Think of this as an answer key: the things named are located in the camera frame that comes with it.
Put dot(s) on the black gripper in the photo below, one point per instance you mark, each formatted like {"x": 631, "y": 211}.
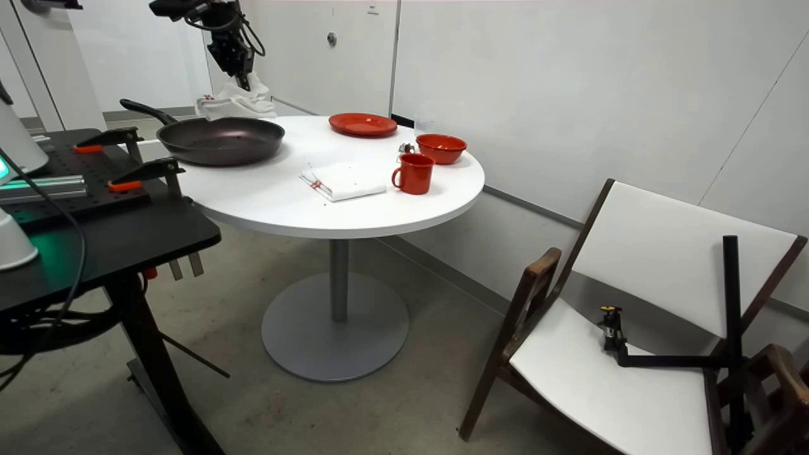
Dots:
{"x": 234, "y": 39}

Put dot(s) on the white red striped towel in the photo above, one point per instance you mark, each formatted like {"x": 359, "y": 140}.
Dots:
{"x": 234, "y": 98}

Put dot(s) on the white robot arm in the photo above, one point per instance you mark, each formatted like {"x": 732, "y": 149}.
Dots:
{"x": 191, "y": 10}

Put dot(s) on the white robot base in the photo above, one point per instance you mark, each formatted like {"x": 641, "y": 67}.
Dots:
{"x": 18, "y": 154}

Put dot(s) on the black frying pan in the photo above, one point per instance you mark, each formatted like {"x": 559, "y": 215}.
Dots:
{"x": 213, "y": 143}

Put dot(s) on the orange black clamp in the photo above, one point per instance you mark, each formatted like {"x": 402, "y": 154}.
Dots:
{"x": 128, "y": 135}
{"x": 168, "y": 172}

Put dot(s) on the red plate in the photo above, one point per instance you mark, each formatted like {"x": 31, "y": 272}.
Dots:
{"x": 362, "y": 125}

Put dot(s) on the round white table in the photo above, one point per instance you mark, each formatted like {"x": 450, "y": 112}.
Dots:
{"x": 339, "y": 323}

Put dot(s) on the black robot desk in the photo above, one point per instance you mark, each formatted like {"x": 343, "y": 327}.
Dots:
{"x": 88, "y": 282}

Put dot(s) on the red mug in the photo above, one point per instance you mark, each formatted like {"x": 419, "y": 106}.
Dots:
{"x": 412, "y": 174}

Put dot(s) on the red bowl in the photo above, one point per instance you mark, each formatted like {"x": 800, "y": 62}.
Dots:
{"x": 441, "y": 148}

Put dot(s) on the wooden white folding chair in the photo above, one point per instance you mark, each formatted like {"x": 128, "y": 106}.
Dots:
{"x": 550, "y": 344}

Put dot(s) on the black camera stand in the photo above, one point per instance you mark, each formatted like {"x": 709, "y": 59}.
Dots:
{"x": 672, "y": 316}

